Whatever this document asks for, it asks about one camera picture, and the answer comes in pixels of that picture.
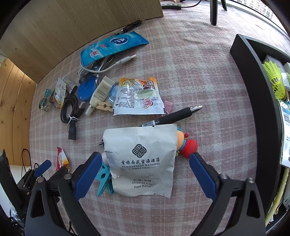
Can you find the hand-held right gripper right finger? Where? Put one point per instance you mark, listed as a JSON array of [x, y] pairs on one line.
[[204, 177]]

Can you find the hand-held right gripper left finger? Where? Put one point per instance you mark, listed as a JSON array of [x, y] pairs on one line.
[[87, 177]]

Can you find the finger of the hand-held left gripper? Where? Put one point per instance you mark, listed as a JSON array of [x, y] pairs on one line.
[[59, 174], [42, 169]]

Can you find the white shower cap packet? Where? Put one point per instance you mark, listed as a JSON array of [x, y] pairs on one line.
[[140, 158]]

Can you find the metal clamp tongs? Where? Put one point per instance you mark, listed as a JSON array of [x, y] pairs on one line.
[[45, 105]]

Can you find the blue round tape measure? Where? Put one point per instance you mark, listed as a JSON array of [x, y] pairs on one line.
[[85, 89]]

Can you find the black tray container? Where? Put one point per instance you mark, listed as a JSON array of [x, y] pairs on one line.
[[249, 68]]

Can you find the blue wet wipes pack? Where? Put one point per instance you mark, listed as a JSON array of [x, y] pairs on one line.
[[108, 45]]

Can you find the red snack packet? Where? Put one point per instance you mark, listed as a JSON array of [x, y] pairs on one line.
[[61, 158]]

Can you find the red and orange toy figure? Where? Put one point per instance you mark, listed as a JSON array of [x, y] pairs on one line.
[[190, 147]]

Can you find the black pen with rubber grip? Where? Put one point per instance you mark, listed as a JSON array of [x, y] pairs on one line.
[[176, 115]]

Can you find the wooden clothespin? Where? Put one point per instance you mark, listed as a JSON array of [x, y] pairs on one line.
[[104, 106]]

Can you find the yellow plastic strip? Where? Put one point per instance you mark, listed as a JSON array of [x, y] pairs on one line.
[[275, 199]]

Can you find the white and orange snack packet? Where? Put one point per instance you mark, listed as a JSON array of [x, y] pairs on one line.
[[59, 93]]

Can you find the small pink pouch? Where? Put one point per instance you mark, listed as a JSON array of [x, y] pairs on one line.
[[168, 105]]

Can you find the cream cosmetic tube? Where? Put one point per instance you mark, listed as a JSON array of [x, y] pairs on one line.
[[99, 93]]

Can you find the clear blue plastic clip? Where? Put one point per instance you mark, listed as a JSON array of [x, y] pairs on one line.
[[112, 95]]

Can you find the white and orange coffee sachet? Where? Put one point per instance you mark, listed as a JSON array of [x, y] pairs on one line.
[[136, 97]]

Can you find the white printed card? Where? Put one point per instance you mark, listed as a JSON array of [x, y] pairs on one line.
[[286, 127]]

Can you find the pink plaid cloth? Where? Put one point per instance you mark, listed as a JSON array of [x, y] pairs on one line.
[[204, 68]]

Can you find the yellow-green shuttlecock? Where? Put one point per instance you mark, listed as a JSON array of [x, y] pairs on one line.
[[275, 79]]

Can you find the white box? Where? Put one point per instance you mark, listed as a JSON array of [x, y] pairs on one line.
[[273, 58]]

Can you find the slim black pen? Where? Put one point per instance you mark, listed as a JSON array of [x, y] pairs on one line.
[[129, 26]]

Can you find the black tripod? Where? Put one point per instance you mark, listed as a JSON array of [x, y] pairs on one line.
[[214, 11]]

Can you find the black power strip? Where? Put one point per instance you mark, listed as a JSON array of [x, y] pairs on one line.
[[171, 5]]

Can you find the window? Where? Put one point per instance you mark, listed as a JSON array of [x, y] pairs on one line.
[[256, 6]]

